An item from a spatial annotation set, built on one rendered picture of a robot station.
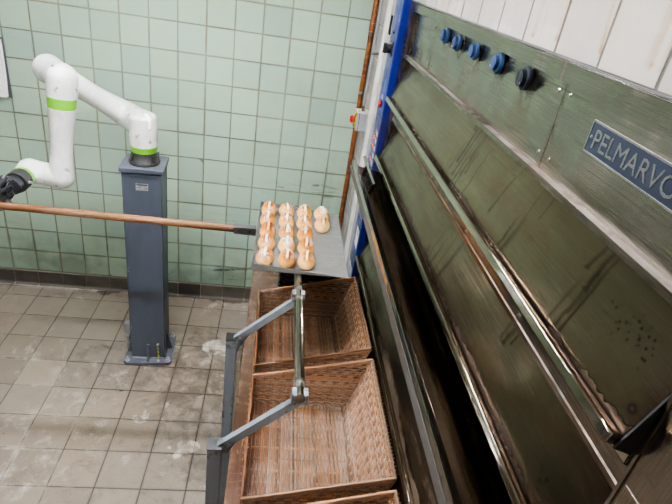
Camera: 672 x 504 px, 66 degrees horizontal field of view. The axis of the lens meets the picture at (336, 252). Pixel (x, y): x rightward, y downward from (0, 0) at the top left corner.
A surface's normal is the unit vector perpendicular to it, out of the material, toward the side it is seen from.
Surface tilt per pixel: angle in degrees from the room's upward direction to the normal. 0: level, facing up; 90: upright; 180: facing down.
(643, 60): 90
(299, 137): 90
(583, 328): 70
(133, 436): 0
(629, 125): 90
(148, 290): 90
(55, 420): 0
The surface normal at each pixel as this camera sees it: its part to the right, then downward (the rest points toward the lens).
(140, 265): 0.15, 0.50
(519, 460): -0.88, -0.38
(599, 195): -0.99, -0.09
